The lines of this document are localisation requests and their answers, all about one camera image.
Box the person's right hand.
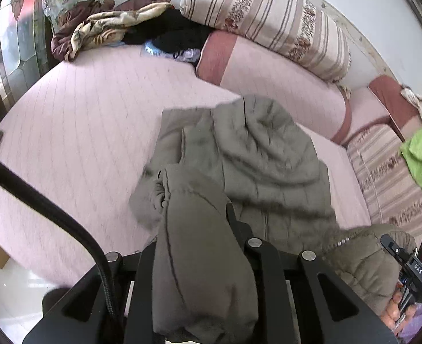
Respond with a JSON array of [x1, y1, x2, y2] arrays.
[[382, 288, 417, 331]]

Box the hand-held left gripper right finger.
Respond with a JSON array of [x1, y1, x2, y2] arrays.
[[226, 202, 398, 344]]

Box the striped floral pillow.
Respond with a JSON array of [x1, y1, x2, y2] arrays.
[[180, 0, 352, 83]]

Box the pink quilted bed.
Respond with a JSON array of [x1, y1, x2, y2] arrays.
[[0, 45, 373, 287]]

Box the brown and cream clothes pile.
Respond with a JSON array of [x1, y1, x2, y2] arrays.
[[50, 0, 177, 62]]

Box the striped floral blanket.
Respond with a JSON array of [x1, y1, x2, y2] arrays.
[[347, 125, 422, 237]]

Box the black braided cable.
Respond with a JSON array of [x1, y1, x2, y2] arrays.
[[0, 148, 124, 334]]

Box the black clothing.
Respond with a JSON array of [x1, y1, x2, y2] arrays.
[[125, 9, 215, 58]]

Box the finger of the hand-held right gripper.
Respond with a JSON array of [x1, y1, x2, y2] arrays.
[[380, 234, 412, 264]]

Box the stained glass window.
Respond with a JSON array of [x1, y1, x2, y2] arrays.
[[0, 0, 54, 104]]

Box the pink pillow with red band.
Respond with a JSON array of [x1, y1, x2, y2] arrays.
[[340, 75, 422, 147], [196, 30, 353, 146]]

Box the grey-green puffer jacket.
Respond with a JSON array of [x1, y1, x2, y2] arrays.
[[128, 95, 417, 344]]

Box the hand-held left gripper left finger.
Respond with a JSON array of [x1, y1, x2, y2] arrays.
[[58, 242, 158, 344]]

